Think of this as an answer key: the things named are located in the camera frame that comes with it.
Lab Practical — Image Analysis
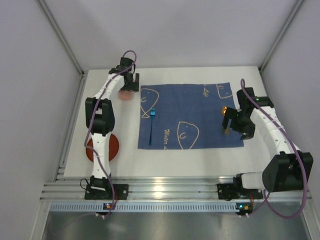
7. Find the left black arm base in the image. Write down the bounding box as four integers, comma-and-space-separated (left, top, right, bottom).
80, 176, 129, 200

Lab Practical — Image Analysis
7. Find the red round plate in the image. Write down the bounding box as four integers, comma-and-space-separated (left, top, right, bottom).
85, 134, 120, 163

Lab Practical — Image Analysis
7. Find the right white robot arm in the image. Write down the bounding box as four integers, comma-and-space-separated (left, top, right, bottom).
222, 87, 313, 193

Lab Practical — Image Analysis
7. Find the aluminium rail frame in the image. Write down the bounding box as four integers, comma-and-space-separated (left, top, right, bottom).
39, 147, 311, 202

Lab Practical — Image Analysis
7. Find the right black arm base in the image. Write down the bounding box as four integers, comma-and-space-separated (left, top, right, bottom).
217, 174, 263, 201

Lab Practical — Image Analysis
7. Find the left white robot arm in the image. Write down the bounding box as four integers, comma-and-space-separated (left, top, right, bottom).
85, 56, 139, 182

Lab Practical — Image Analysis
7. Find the pink plastic cup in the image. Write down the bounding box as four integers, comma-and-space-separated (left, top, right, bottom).
118, 90, 133, 101

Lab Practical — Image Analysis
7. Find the blue cloth placemat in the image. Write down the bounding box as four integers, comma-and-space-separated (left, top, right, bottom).
137, 82, 244, 150

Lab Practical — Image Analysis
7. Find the blue metallic fork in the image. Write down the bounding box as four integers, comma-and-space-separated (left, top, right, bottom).
148, 107, 156, 146

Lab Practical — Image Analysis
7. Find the perforated cable duct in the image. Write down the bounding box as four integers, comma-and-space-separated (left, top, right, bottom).
50, 202, 252, 213

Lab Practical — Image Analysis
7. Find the gold spoon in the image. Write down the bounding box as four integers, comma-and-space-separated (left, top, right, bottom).
220, 106, 231, 135

